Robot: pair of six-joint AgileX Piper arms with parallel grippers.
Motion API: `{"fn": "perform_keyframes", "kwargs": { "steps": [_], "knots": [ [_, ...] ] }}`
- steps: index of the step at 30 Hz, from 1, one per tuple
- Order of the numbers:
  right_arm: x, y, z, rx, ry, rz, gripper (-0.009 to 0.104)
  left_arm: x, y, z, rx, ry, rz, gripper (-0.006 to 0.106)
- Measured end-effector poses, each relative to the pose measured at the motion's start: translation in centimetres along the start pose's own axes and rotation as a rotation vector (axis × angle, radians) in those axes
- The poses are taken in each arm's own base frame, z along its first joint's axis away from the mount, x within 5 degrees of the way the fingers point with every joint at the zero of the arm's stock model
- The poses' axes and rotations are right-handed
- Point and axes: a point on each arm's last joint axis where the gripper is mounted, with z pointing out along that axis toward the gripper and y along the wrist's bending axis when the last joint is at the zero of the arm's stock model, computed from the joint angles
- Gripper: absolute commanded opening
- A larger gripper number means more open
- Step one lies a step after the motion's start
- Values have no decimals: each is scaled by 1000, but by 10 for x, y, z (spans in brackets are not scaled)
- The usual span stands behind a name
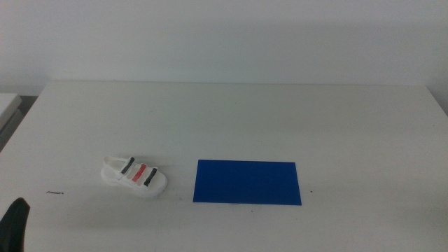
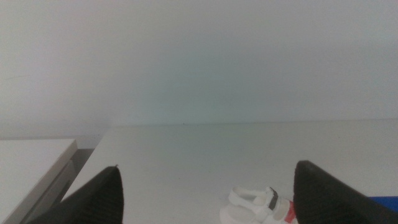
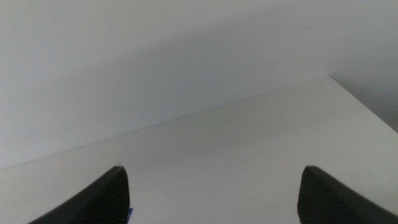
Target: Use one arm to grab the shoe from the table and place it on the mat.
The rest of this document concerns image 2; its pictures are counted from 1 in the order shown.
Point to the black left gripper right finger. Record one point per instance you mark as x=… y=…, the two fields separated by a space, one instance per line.
x=323 y=199

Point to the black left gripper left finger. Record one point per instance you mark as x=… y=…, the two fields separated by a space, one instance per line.
x=96 y=202

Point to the white toy shoe red stripe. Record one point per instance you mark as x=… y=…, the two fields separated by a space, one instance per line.
x=258 y=208

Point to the blue mat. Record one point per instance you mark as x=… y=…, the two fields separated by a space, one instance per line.
x=385 y=202

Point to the white side table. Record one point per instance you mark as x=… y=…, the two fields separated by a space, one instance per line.
x=28 y=168

